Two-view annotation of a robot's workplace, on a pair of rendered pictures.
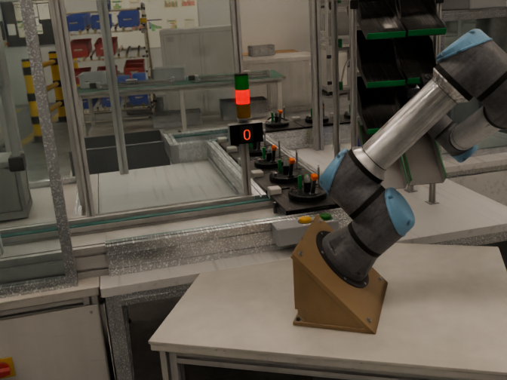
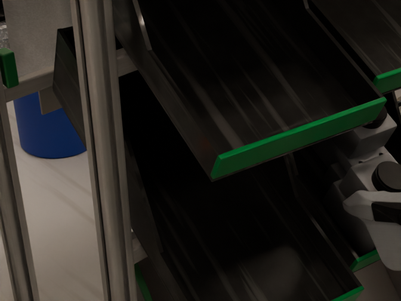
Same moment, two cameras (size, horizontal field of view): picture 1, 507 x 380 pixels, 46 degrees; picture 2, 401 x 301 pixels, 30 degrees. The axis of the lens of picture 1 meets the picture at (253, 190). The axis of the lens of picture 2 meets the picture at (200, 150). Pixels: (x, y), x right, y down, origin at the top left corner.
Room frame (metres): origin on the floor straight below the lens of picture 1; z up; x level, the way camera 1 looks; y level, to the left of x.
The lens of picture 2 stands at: (1.70, -0.22, 1.59)
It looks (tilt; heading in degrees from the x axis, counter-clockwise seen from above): 31 degrees down; 331
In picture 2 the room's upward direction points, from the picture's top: 1 degrees counter-clockwise
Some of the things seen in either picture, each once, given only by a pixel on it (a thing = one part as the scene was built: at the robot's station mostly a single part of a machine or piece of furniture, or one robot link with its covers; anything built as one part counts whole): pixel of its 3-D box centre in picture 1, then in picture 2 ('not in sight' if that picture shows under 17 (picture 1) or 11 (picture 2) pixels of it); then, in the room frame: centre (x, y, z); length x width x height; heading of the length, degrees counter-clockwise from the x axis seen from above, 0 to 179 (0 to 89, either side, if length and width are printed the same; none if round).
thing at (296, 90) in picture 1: (239, 68); not in sight; (9.88, 0.10, 0.69); 2.42 x 1.03 x 1.38; 95
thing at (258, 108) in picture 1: (244, 108); not in sight; (7.65, 0.06, 0.40); 0.61 x 0.41 x 0.22; 95
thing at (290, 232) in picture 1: (305, 229); not in sight; (1.81, -0.16, 0.93); 0.21 x 0.07 x 0.06; 103
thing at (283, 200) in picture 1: (308, 198); not in sight; (2.04, -0.19, 0.96); 0.24 x 0.24 x 0.02; 13
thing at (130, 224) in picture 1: (226, 222); not in sight; (1.99, 0.10, 0.91); 0.84 x 0.28 x 0.10; 103
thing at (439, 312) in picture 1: (345, 292); not in sight; (1.52, -0.24, 0.84); 0.90 x 0.70 x 0.03; 75
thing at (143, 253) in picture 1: (244, 236); not in sight; (1.83, 0.04, 0.91); 0.89 x 0.06 x 0.11; 103
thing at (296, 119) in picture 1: (316, 114); not in sight; (3.46, -0.40, 1.01); 0.24 x 0.24 x 0.13; 13
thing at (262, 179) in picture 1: (286, 168); not in sight; (2.29, -0.14, 1.01); 0.24 x 0.24 x 0.13; 13
